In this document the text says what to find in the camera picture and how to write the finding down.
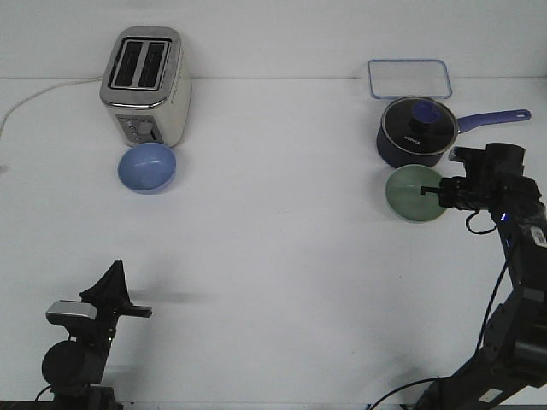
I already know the glass pot lid blue knob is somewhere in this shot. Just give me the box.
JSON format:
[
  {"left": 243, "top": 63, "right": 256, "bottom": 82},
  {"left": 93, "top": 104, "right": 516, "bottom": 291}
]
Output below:
[{"left": 380, "top": 97, "right": 458, "bottom": 155}]

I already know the white toaster power cable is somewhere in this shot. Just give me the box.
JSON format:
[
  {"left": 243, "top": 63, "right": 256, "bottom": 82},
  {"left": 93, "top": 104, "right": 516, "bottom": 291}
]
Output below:
[{"left": 0, "top": 77, "right": 105, "bottom": 138}]

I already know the silver cream two-slot toaster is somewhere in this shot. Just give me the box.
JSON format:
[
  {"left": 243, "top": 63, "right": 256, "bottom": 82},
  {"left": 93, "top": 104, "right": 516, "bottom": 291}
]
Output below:
[{"left": 99, "top": 26, "right": 192, "bottom": 147}]

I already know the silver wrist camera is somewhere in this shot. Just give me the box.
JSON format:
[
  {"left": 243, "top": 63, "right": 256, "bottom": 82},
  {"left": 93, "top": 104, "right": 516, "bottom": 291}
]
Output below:
[
  {"left": 45, "top": 300, "right": 97, "bottom": 325},
  {"left": 448, "top": 146, "right": 485, "bottom": 165}
]

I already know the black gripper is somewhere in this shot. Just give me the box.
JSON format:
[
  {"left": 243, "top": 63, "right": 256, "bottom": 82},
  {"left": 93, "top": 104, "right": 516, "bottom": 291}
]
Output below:
[
  {"left": 64, "top": 260, "right": 152, "bottom": 351},
  {"left": 421, "top": 175, "right": 509, "bottom": 211}
]

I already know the clear container blue rim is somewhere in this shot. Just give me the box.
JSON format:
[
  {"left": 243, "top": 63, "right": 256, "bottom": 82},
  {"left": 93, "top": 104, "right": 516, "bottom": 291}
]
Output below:
[{"left": 368, "top": 59, "right": 452, "bottom": 99}]

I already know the blue bowl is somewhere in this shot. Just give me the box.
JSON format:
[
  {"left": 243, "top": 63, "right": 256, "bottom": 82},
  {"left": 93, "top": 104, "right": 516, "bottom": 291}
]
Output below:
[{"left": 117, "top": 143, "right": 177, "bottom": 194}]

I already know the green bowl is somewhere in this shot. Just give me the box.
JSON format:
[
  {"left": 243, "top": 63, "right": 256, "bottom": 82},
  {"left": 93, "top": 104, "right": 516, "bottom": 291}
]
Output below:
[{"left": 385, "top": 164, "right": 446, "bottom": 223}]

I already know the blue saucepan with handle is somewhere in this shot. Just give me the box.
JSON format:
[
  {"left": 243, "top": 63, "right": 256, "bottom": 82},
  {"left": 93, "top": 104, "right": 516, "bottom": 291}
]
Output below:
[{"left": 376, "top": 109, "right": 532, "bottom": 168}]

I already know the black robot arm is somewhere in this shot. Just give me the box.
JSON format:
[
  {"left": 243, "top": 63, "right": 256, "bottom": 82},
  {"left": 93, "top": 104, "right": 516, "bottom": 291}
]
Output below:
[
  {"left": 41, "top": 260, "right": 152, "bottom": 409},
  {"left": 415, "top": 143, "right": 546, "bottom": 409}
]

